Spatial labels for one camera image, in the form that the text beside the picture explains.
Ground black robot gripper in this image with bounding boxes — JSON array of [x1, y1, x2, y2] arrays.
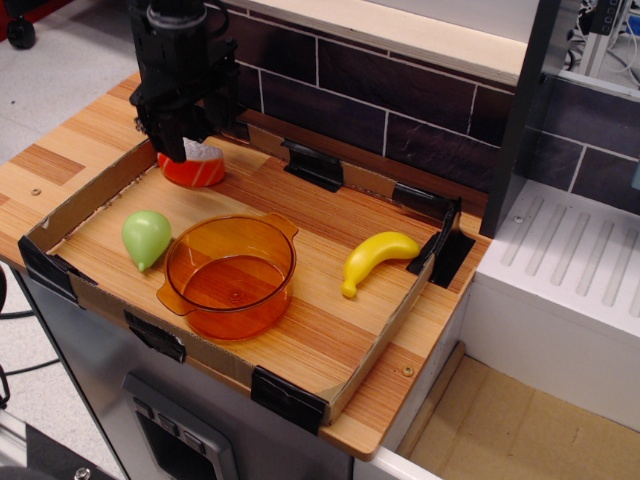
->
[[130, 14, 239, 163]]

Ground salmon sushi toy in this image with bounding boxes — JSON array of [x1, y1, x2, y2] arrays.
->
[[157, 138, 226, 188]]

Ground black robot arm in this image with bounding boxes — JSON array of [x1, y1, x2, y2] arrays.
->
[[129, 1, 239, 163]]

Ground orange transparent plastic pot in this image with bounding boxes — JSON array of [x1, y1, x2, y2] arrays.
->
[[157, 213, 298, 341]]

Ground cardboard fence with black tape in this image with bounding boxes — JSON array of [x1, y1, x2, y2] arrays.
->
[[10, 98, 486, 452]]

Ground green toy pear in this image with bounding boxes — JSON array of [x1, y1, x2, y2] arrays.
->
[[121, 210, 172, 272]]

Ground black caster wheel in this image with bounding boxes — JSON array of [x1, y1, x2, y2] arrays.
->
[[6, 18, 36, 50]]

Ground yellow toy banana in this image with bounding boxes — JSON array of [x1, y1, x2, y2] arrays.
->
[[341, 231, 421, 298]]

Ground grey toy oven front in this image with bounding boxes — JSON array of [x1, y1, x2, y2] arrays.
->
[[15, 272, 354, 479]]

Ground white toy sink drainboard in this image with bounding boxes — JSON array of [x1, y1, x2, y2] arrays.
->
[[461, 181, 639, 429]]

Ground black vertical post right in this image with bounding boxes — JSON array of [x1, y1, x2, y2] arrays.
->
[[480, 1, 560, 238]]

